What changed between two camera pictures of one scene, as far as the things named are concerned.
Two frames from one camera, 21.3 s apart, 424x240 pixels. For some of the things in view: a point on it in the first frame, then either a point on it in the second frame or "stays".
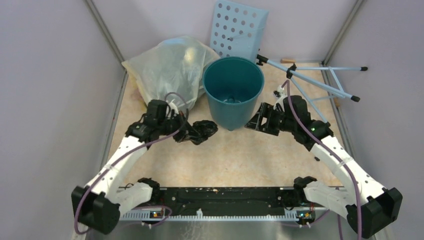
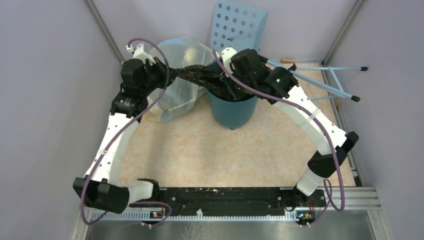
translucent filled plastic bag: x=171 y=69 stays
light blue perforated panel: x=237 y=30 stays
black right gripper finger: x=272 y=126 to x=236 y=90
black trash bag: x=198 y=132 to x=209 y=77
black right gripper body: x=287 y=124 to x=245 y=80
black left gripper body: x=168 y=126 to x=157 y=77
